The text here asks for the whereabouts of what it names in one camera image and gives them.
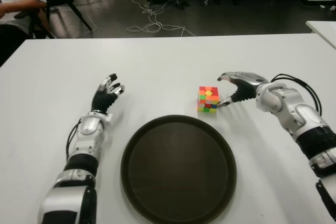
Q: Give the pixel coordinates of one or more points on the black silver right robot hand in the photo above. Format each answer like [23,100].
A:
[246,90]

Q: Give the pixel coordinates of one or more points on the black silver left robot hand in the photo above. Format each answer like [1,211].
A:
[103,99]

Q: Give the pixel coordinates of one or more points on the multicoloured Rubik's cube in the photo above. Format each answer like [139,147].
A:
[208,100]

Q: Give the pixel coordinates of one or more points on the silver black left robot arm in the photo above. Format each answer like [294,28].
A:
[88,132]

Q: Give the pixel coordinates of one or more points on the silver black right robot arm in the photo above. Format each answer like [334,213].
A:
[288,106]

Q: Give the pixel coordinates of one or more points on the dark brown round plate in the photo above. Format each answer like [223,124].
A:
[178,171]

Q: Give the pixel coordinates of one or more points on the white side table corner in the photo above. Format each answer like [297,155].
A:
[325,31]

